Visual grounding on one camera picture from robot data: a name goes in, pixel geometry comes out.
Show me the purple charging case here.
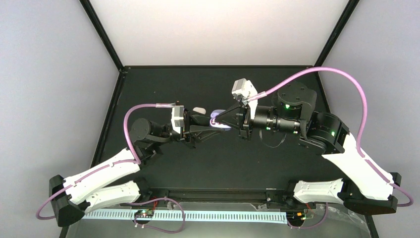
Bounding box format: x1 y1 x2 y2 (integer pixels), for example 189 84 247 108
210 109 232 131

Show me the white slotted cable duct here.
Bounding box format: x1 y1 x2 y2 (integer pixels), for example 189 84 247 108
83 209 287 224

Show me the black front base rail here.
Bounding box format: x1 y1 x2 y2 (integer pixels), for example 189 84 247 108
151 187 287 203

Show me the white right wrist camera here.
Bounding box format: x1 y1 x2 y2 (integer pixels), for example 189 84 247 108
231 78 258 119

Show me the black rear right frame post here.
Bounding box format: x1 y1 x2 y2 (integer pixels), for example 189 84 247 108
314 0 360 66

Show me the black rear left frame post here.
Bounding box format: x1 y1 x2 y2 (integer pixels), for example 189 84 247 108
79 0 124 71

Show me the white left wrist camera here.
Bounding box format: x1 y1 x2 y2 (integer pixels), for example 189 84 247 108
171 106 184 134

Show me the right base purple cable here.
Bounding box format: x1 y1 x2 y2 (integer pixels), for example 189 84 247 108
287 203 329 230

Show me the white earbud charging case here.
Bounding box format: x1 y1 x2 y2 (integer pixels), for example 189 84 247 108
193 107 207 115

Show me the black frame post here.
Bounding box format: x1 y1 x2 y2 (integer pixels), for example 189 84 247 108
79 0 124 71
314 0 360 66

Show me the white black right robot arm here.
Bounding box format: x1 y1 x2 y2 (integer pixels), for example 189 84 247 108
210 79 401 215

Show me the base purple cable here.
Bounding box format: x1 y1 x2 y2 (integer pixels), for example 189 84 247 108
129 196 187 234
287 203 329 230

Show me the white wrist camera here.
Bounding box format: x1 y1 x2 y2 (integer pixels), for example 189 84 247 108
231 78 258 119
171 106 184 134

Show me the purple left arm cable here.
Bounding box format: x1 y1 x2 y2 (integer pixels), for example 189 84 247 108
35 103 176 221

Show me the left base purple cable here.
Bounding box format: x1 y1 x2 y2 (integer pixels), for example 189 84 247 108
129 196 187 234

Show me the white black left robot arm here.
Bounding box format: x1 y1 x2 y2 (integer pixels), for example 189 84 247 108
48 106 229 227

